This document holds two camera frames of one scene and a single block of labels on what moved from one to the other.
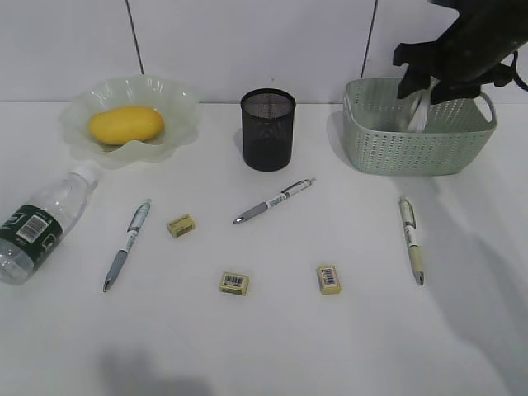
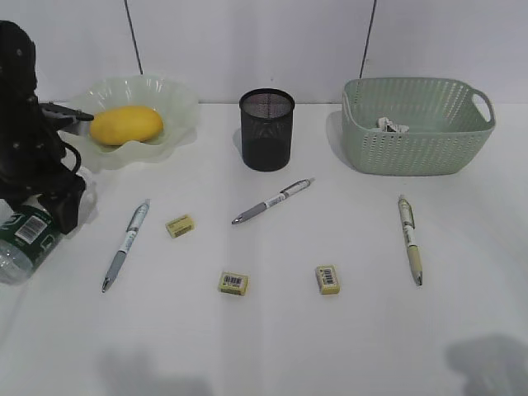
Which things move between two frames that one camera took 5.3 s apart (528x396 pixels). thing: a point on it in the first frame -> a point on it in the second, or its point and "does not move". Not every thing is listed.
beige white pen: (409, 222) does not move
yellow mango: (121, 124) does not move
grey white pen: (281, 196) does not move
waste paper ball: (419, 120) -> (388, 125)
